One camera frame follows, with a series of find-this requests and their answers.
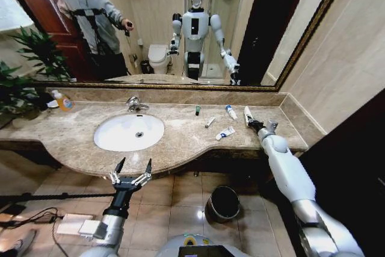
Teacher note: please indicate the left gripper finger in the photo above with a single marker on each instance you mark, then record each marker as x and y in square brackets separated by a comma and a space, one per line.
[119, 168]
[148, 168]

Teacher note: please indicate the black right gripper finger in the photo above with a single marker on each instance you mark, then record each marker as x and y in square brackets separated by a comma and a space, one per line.
[249, 122]

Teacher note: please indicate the plain white tube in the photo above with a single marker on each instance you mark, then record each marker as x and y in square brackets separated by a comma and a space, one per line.
[247, 113]

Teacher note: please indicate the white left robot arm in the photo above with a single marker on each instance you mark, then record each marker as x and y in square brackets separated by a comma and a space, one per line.
[112, 234]

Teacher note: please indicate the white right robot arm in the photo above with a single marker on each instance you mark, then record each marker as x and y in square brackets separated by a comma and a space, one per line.
[288, 172]

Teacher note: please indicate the white oval sink basin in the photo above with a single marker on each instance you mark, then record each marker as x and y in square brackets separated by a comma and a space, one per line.
[120, 136]

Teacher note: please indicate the chrome sink drain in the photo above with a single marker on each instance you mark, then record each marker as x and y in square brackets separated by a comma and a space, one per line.
[139, 134]

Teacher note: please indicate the dark round trash bin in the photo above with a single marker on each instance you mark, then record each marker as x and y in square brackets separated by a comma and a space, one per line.
[224, 206]

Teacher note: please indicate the small black bathroom bin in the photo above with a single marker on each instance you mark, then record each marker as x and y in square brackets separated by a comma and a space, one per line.
[145, 66]

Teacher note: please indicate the white tube with blue label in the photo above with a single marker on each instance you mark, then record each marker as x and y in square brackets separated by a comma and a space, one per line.
[231, 112]

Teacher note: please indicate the blue and white toothpaste tube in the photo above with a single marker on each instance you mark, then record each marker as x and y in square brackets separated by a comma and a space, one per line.
[226, 132]

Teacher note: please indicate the small silver tube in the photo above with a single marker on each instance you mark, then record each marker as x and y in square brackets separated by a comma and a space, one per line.
[210, 122]

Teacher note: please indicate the small green-capped black tube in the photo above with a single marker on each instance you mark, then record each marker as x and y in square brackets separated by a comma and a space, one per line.
[197, 110]

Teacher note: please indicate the white flat floor box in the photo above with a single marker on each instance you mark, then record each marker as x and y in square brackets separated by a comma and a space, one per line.
[75, 224]

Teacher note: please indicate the long black bar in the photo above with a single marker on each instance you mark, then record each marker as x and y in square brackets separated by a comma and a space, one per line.
[60, 197]

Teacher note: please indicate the chrome faucet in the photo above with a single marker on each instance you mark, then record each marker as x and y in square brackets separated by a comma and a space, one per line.
[133, 103]

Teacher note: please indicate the white robot front shell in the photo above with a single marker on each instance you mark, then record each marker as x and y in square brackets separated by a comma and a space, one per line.
[171, 246]

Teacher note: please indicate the orange soap pump bottle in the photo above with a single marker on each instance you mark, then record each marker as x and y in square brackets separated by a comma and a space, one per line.
[64, 103]

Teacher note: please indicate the white soap dish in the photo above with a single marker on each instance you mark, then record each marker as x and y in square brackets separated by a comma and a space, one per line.
[52, 104]

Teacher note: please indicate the dark wooden door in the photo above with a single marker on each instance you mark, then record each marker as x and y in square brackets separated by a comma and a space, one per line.
[346, 163]

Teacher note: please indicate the white toilet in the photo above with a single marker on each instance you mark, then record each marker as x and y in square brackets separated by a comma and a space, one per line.
[158, 56]

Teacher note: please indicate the green potted plant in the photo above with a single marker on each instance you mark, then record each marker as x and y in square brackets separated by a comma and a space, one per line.
[15, 88]

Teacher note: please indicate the gold-framed wall mirror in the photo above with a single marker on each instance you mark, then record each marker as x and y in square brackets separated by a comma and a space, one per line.
[150, 13]

